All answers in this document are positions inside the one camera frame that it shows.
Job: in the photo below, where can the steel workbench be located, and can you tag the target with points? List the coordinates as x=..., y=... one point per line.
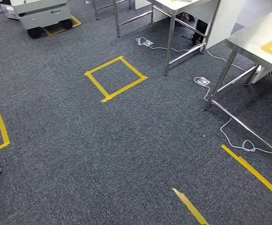
x=251, y=40

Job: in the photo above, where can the metal floor socket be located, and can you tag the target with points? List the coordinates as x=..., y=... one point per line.
x=148, y=43
x=204, y=81

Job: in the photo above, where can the white desk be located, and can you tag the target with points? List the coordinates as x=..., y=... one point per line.
x=223, y=18

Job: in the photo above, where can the white wheeled robot cart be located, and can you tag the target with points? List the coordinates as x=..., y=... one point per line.
x=41, y=14

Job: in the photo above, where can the steel table frame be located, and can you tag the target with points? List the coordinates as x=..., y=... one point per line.
x=95, y=9

